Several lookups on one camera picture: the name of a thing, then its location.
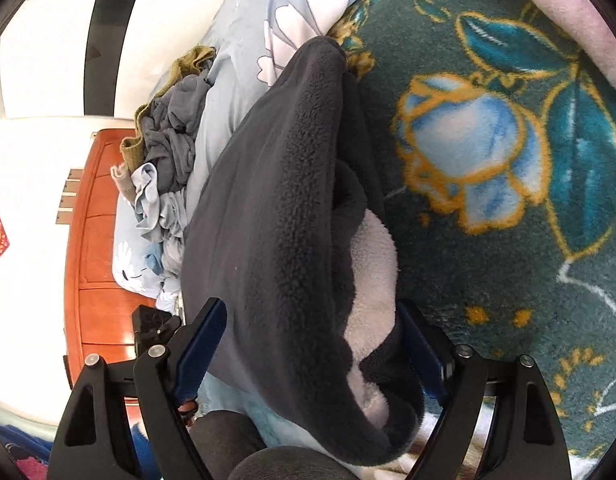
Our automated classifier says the dark grey fleece jacket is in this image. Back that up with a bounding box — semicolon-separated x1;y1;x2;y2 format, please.
181;37;423;466

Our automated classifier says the red wooden headboard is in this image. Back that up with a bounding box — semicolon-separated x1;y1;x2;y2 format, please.
62;128;190;426

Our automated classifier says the light blue crumpled garment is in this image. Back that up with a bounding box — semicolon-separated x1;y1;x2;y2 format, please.
131;162;189;278

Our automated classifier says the beige pink garment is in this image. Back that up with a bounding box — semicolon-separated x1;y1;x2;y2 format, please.
110;162;136;204

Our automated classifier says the dark grey crumpled garment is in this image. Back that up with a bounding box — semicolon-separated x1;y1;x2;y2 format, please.
143;70;210;193

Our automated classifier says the mustard yellow knit sweater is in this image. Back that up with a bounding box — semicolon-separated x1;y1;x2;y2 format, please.
119;46;216;172

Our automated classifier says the light blue floral quilt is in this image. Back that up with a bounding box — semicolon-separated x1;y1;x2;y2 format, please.
109;0;405;480

